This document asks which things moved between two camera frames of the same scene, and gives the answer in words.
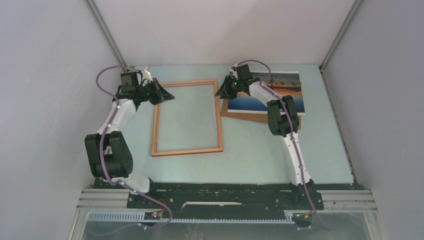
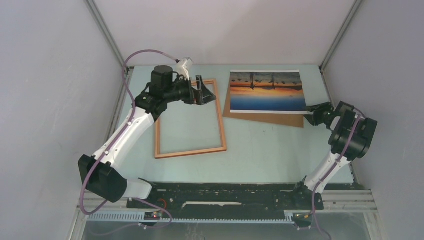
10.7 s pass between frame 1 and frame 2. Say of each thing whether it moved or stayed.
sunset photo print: stayed
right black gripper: moved
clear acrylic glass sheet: stayed
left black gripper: moved
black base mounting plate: stayed
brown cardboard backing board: stayed
